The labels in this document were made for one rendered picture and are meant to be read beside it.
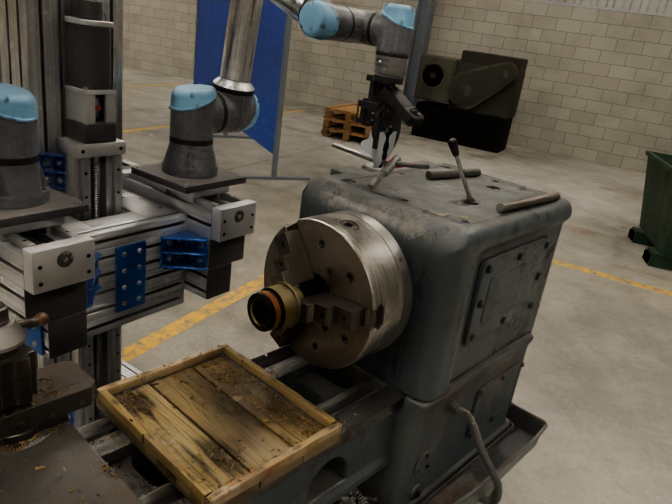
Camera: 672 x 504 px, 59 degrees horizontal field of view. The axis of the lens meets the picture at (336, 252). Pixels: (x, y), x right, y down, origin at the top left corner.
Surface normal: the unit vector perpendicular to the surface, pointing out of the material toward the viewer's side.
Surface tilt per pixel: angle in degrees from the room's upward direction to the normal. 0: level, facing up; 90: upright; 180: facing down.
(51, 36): 90
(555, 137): 90
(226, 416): 0
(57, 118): 90
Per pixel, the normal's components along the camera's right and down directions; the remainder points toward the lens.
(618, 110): -0.45, 0.26
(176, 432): 0.13, -0.92
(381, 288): 0.72, -0.08
